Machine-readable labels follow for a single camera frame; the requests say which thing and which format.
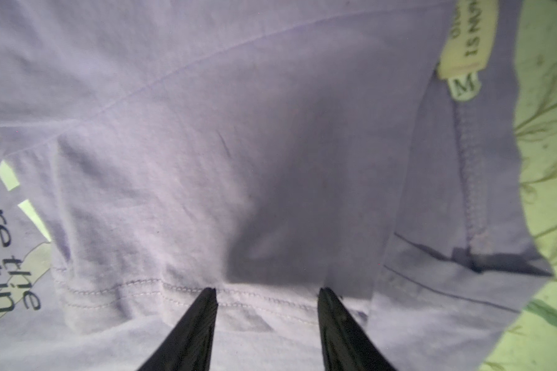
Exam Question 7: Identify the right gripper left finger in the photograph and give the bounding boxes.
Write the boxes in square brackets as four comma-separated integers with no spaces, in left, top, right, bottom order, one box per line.
[139,288,218,371]

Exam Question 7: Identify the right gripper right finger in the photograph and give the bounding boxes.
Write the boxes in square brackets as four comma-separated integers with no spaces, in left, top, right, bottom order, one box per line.
[317,288,395,371]

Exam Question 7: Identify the purple t-shirt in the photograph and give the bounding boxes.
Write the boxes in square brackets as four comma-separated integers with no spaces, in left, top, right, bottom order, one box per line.
[0,1,553,370]

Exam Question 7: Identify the floral table mat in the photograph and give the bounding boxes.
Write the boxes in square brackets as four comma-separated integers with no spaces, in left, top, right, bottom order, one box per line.
[482,1,557,370]

